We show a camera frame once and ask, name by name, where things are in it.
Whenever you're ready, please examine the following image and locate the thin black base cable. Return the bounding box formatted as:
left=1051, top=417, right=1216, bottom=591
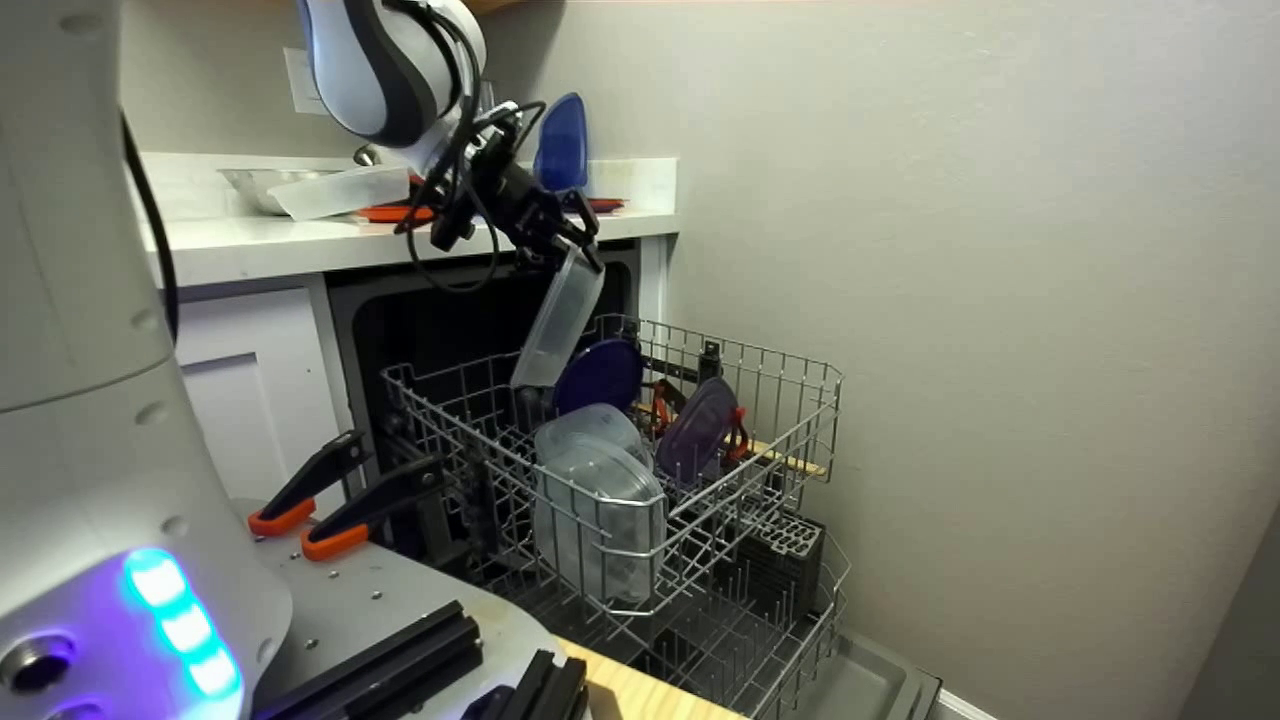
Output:
left=116, top=117, right=184, bottom=350

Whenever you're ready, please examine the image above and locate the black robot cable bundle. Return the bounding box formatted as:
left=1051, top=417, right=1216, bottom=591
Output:
left=395, top=0, right=552, bottom=296

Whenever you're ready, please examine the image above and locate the black orange spring clamp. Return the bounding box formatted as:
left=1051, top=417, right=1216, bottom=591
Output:
left=245, top=433, right=373, bottom=540
left=299, top=456, right=454, bottom=566

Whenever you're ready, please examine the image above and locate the white base cabinet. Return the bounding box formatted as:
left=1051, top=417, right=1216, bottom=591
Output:
left=162, top=274, right=357, bottom=516

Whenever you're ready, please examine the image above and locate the yellow handled utensil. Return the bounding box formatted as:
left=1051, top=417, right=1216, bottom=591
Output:
left=738, top=433, right=833, bottom=483

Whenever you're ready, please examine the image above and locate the grey wire lower rack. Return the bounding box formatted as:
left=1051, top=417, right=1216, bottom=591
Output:
left=475, top=504, right=857, bottom=720

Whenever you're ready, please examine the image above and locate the frosted grey plastic container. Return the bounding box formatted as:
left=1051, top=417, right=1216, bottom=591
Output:
left=532, top=401, right=665, bottom=504

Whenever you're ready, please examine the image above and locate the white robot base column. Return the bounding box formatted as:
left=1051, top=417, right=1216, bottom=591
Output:
left=0, top=0, right=297, bottom=720

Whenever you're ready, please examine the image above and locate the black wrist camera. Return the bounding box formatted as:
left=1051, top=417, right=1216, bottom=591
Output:
left=422, top=186, right=475, bottom=261

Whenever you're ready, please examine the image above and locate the black cutlery basket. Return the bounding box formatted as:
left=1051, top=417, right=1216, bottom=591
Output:
left=723, top=504, right=833, bottom=625

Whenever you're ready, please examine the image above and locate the white wire dishwasher rack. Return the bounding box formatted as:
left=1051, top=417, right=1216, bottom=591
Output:
left=382, top=313, right=850, bottom=625

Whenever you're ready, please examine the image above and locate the black aluminium rail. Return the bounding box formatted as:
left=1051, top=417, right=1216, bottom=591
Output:
left=455, top=649, right=594, bottom=720
left=252, top=597, right=490, bottom=720

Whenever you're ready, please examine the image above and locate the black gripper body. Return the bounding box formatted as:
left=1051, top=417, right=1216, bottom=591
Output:
left=455, top=120, right=598, bottom=261

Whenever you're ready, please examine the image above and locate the flat red plastic lid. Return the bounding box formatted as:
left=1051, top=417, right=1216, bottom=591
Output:
left=364, top=197, right=445, bottom=229

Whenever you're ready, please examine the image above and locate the black kitchen utensil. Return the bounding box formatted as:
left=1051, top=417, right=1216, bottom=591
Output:
left=691, top=336, right=733, bottom=394

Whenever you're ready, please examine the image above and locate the black dishwasher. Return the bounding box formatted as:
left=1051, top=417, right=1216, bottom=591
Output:
left=321, top=238, right=1005, bottom=720

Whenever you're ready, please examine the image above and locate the round blue plastic plate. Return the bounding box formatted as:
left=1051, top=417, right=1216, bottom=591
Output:
left=550, top=334, right=647, bottom=419

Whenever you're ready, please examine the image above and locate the purple cup in rack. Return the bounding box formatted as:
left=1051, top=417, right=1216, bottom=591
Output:
left=656, top=375, right=745, bottom=492

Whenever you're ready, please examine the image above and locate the deep clear plastic tub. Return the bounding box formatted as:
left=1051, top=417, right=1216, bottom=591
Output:
left=532, top=456, right=674, bottom=614

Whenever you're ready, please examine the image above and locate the white wall switch plate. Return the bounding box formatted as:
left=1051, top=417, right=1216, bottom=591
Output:
left=280, top=43, right=321, bottom=120

